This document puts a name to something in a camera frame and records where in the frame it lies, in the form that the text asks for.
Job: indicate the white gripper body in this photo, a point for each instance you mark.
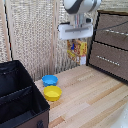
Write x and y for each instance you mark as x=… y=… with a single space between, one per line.
x=76 y=30

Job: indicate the red yellow granola bar box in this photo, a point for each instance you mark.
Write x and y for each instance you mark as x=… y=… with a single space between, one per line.
x=77 y=49

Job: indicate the brown drawer cabinet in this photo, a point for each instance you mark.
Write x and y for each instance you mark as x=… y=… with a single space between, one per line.
x=109 y=46

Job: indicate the beige woven folding screen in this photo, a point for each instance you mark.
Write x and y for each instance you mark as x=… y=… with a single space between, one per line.
x=31 y=33

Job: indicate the blue plastic bowl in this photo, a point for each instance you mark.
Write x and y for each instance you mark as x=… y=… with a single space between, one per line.
x=49 y=80

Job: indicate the yellow plastic bowl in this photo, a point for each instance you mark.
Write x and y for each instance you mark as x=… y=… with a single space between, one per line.
x=52 y=93

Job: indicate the black fabric storage bin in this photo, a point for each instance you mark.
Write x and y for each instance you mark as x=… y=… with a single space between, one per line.
x=18 y=96

